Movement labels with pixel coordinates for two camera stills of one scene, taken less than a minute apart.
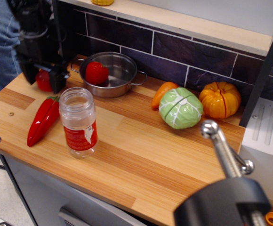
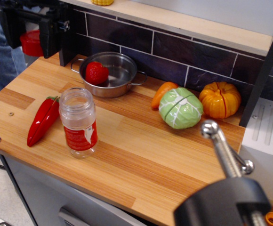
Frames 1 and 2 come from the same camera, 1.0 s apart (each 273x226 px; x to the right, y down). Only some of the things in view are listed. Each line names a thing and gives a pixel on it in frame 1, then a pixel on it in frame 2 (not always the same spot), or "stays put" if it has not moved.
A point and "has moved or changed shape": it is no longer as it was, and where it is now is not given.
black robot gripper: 38,48 -> 53,16
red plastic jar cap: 43,78 has moved or changed shape
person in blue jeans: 2,37 stays put
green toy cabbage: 180,108 stays put
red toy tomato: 96,74 stays put
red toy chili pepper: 43,121 stays put
